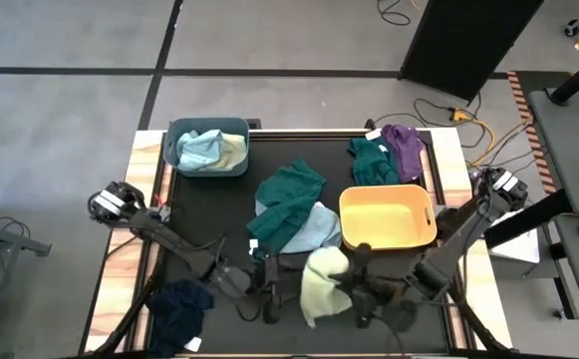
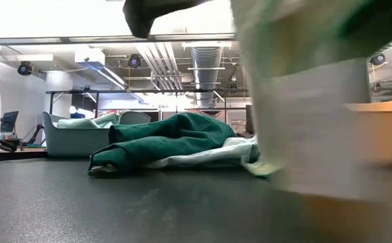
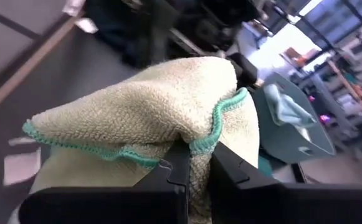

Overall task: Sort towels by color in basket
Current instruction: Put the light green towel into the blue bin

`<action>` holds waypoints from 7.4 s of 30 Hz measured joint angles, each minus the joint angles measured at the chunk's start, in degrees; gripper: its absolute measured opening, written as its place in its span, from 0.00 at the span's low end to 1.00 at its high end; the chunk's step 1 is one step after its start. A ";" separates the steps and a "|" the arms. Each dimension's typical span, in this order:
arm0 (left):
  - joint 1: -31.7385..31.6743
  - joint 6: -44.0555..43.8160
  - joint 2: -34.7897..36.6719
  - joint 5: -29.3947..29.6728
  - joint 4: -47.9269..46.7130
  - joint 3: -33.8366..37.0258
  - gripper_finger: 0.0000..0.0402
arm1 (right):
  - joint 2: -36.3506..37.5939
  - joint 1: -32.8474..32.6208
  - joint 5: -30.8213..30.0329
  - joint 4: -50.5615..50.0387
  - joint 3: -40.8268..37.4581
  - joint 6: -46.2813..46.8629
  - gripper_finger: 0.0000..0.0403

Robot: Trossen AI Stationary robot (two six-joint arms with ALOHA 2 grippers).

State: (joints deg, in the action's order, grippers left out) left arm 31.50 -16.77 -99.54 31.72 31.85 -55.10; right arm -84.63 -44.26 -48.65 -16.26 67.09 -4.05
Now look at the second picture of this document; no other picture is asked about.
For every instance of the orange plastic basket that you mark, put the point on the orange plastic basket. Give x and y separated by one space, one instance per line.
388 135

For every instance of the silver ventilation duct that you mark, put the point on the silver ventilation duct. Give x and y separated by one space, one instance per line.
205 67

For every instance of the black round ceiling camera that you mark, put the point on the black round ceiling camera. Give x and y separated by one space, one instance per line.
24 68
134 61
378 59

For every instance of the light green towel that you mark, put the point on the light green towel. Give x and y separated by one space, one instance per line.
283 40

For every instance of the large dark green towel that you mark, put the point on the large dark green towel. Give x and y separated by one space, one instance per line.
168 135

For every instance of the black background table frame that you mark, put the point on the black background table frame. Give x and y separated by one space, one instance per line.
114 91

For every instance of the metal overhead frame beam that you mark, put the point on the metal overhead frame beam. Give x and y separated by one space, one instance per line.
81 38

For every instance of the mint towel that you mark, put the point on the mint towel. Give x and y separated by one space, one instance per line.
81 123

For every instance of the blue grey plastic basket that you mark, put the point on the blue grey plastic basket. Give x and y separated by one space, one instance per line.
74 143

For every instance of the white ceiling light fixture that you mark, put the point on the white ceiling light fixture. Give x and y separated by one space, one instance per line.
89 55

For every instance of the dark computer monitor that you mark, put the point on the dark computer monitor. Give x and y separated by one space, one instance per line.
9 121

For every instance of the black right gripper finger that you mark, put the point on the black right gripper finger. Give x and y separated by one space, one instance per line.
145 13

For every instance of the black background robot arm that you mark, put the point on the black background robot arm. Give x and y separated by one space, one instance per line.
37 130

